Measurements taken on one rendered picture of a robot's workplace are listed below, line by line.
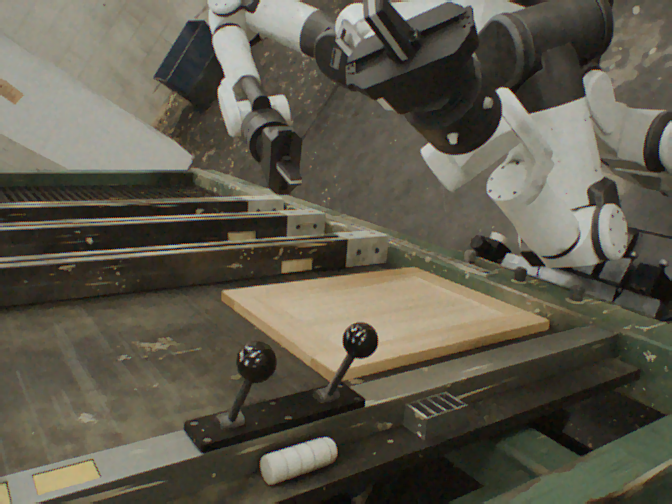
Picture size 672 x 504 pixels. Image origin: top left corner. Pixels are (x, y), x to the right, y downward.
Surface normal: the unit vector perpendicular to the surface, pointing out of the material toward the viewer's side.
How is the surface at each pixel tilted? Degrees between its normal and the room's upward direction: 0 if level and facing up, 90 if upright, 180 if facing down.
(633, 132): 90
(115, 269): 90
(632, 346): 30
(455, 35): 16
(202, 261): 90
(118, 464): 60
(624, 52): 0
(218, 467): 90
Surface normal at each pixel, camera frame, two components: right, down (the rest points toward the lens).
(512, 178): -0.63, -0.53
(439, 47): -0.54, -0.26
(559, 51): 0.23, 0.15
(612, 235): 0.69, -0.07
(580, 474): 0.07, -0.97
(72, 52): 0.49, 0.37
